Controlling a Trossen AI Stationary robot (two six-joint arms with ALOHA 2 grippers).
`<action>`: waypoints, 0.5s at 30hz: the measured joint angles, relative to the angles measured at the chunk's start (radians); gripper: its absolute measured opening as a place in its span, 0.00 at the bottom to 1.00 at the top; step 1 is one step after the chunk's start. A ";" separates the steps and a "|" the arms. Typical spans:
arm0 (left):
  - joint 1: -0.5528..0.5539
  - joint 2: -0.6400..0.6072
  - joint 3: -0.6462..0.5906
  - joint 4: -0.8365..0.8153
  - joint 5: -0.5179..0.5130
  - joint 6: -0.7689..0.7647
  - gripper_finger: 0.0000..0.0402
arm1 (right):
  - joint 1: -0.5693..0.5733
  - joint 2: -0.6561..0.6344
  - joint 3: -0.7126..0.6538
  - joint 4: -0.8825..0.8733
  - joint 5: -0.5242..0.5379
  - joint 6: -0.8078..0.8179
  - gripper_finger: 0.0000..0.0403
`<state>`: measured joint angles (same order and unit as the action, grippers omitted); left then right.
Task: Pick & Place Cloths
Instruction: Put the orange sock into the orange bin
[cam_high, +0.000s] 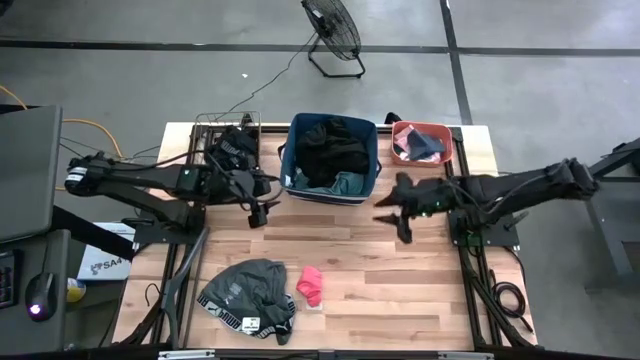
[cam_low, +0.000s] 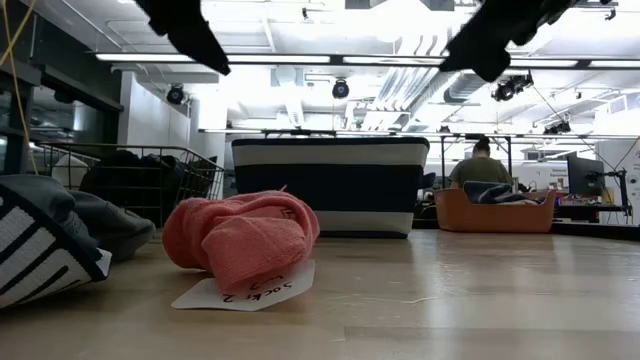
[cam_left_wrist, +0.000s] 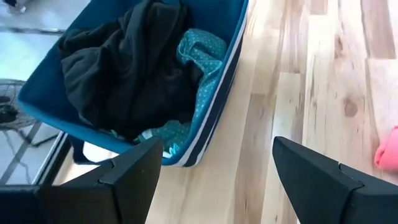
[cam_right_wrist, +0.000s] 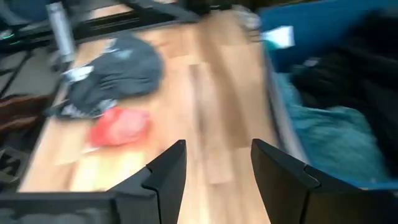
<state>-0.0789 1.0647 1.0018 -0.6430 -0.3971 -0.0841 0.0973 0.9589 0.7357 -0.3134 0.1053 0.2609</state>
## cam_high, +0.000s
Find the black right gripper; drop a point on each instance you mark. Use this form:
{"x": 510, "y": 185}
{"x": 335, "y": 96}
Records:
{"x": 425, "y": 197}

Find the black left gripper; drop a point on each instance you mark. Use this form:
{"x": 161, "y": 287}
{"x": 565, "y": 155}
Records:
{"x": 235, "y": 185}

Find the grey-blue white-patterned cloth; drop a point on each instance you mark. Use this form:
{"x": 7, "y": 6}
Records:
{"x": 345, "y": 185}

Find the navy blue cloth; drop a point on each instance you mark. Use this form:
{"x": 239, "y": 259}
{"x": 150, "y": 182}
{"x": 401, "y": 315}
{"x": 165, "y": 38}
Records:
{"x": 425, "y": 145}

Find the grey briefs white waistband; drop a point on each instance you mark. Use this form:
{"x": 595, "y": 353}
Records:
{"x": 250, "y": 290}

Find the bright pink sock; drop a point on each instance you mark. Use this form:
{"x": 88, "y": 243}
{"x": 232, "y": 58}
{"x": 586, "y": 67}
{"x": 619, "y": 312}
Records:
{"x": 310, "y": 285}

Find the black cloth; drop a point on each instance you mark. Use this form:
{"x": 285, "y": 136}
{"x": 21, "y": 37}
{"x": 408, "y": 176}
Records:
{"x": 330, "y": 150}

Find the white handwritten socks label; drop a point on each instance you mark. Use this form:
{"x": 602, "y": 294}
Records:
{"x": 315, "y": 306}

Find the white paper label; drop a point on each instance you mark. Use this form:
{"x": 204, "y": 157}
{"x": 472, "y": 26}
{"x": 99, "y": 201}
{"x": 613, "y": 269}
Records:
{"x": 250, "y": 324}

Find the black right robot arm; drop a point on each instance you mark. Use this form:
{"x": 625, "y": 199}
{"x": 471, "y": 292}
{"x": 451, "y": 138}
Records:
{"x": 525, "y": 187}

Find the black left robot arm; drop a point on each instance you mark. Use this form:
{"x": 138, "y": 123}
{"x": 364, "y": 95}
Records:
{"x": 135, "y": 175}

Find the red small basket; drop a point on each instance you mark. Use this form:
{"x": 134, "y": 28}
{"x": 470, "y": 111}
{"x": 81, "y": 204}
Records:
{"x": 422, "y": 163}

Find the navy white-striped fabric bin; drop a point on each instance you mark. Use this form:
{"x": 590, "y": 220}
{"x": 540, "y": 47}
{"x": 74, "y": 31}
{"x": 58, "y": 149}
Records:
{"x": 287, "y": 165}

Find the white printed box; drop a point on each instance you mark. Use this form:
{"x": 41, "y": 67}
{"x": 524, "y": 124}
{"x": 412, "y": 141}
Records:
{"x": 110, "y": 267}

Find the black floor fan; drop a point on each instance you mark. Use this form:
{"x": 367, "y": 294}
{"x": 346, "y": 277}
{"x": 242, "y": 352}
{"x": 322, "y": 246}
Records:
{"x": 332, "y": 25}

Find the yellow ball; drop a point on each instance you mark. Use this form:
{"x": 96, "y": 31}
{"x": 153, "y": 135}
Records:
{"x": 76, "y": 292}

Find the black metal stand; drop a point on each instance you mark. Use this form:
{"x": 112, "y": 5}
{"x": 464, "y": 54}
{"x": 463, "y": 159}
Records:
{"x": 607, "y": 225}

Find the black computer mouse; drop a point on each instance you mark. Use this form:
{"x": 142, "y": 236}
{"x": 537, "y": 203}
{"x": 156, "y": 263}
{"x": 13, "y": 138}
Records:
{"x": 42, "y": 295}

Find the grey flat panel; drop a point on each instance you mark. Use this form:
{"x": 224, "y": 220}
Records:
{"x": 30, "y": 170}

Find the backlit keyboard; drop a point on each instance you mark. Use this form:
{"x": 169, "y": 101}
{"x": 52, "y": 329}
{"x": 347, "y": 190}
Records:
{"x": 7, "y": 280}

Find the grey desk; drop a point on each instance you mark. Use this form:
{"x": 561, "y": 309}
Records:
{"x": 15, "y": 335}

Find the small black bracket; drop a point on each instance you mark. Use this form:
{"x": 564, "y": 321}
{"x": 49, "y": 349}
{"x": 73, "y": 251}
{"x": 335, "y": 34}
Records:
{"x": 392, "y": 119}
{"x": 246, "y": 120}

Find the black aluminium table frame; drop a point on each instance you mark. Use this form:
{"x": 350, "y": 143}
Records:
{"x": 280, "y": 356}

